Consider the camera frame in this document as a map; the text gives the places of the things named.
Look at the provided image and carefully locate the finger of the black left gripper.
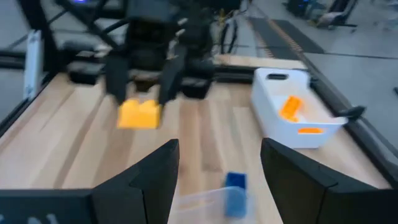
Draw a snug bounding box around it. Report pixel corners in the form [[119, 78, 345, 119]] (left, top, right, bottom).
[[157, 46, 189, 106], [104, 52, 130, 105]]

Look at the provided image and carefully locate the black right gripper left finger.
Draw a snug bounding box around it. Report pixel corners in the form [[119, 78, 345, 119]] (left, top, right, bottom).
[[0, 138, 181, 224]]

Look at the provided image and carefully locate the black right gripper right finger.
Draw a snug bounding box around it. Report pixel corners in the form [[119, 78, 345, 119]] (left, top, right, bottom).
[[260, 138, 398, 224]]

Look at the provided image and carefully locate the yellow toy block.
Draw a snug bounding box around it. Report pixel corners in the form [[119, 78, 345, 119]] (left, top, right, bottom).
[[117, 98, 162, 130]]

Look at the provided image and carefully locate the blue toy block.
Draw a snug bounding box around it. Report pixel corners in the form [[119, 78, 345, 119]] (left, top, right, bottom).
[[223, 171, 249, 218]]

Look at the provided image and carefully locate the orange toy block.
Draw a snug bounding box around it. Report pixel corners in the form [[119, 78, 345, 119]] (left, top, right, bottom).
[[279, 95, 304, 123]]

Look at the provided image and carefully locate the silver aluminium bar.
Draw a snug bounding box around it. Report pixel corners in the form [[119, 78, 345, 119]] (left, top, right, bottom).
[[24, 29, 44, 101]]

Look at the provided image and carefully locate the clear plastic bin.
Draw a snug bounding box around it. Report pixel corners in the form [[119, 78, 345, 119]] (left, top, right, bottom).
[[167, 185, 254, 224]]

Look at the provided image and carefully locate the white plastic bin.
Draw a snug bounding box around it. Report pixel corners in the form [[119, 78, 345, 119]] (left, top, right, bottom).
[[251, 67, 349, 149]]

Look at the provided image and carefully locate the black hazard-striped floor mat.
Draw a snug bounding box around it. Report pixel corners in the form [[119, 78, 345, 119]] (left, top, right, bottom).
[[247, 17, 326, 60]]

